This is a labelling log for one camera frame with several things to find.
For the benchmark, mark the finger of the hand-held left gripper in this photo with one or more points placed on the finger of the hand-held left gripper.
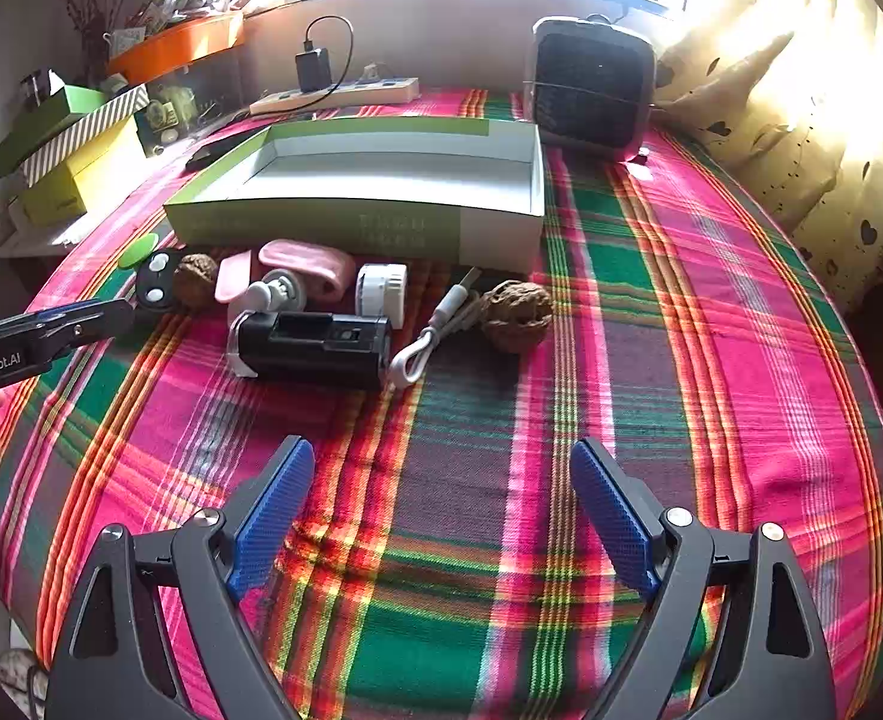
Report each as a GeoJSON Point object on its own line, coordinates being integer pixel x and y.
{"type": "Point", "coordinates": [66, 311]}
{"type": "Point", "coordinates": [111, 319]}

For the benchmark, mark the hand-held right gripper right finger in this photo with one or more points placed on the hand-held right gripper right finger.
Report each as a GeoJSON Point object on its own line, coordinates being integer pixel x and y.
{"type": "Point", "coordinates": [614, 517]}

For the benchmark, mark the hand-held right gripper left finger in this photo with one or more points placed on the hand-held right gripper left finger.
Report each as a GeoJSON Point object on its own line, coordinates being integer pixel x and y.
{"type": "Point", "coordinates": [276, 510]}

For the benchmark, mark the black key fob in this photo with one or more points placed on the black key fob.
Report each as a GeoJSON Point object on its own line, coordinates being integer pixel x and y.
{"type": "Point", "coordinates": [156, 281]}

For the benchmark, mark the green round disc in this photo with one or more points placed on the green round disc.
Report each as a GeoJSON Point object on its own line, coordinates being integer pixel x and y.
{"type": "Point", "coordinates": [137, 251]}

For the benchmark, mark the small brown walnut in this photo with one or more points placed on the small brown walnut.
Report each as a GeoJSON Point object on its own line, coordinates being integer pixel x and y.
{"type": "Point", "coordinates": [196, 281]}

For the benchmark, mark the pink hook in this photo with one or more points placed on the pink hook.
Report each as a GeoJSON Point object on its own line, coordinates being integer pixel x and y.
{"type": "Point", "coordinates": [231, 277]}

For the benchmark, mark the black rectangular device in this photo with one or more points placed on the black rectangular device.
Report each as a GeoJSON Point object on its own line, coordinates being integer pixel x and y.
{"type": "Point", "coordinates": [314, 352]}

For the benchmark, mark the white round stand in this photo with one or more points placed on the white round stand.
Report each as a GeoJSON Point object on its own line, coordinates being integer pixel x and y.
{"type": "Point", "coordinates": [276, 292]}

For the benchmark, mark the pink oval case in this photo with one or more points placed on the pink oval case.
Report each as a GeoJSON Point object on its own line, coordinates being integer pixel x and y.
{"type": "Point", "coordinates": [321, 262]}

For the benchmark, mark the large brown walnut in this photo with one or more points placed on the large brown walnut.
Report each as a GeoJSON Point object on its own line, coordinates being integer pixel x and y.
{"type": "Point", "coordinates": [516, 315]}

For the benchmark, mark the white round cylinder device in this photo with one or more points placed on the white round cylinder device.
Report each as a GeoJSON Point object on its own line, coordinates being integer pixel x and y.
{"type": "Point", "coordinates": [380, 294]}

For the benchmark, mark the green white cardboard box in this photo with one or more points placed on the green white cardboard box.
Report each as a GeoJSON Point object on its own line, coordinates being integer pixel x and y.
{"type": "Point", "coordinates": [336, 232]}

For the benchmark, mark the plaid tablecloth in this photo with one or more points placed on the plaid tablecloth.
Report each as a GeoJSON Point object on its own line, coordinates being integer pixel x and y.
{"type": "Point", "coordinates": [486, 502]}

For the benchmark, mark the yellow box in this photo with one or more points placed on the yellow box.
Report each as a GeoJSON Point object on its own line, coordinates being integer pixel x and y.
{"type": "Point", "coordinates": [88, 176]}

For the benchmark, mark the black smartphone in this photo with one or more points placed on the black smartphone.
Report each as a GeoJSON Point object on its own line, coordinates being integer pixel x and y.
{"type": "Point", "coordinates": [212, 152]}

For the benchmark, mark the small green printed card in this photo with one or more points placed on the small green printed card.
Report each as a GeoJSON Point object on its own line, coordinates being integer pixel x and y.
{"type": "Point", "coordinates": [171, 109]}

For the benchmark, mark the orange tray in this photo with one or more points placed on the orange tray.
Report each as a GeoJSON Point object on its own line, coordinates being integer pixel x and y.
{"type": "Point", "coordinates": [178, 45]}

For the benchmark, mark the black charger adapter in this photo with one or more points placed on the black charger adapter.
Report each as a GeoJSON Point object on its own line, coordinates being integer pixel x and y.
{"type": "Point", "coordinates": [314, 69]}

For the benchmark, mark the white power strip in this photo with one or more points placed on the white power strip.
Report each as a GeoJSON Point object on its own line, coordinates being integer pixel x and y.
{"type": "Point", "coordinates": [366, 90]}

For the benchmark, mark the white plug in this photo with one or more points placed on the white plug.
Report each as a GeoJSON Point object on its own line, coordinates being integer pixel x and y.
{"type": "Point", "coordinates": [370, 73]}

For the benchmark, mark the grey desktop fan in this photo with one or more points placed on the grey desktop fan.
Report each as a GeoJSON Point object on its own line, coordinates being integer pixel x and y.
{"type": "Point", "coordinates": [587, 90]}

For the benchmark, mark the cream heart print curtain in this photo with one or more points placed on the cream heart print curtain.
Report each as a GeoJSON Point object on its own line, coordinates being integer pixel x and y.
{"type": "Point", "coordinates": [809, 127]}

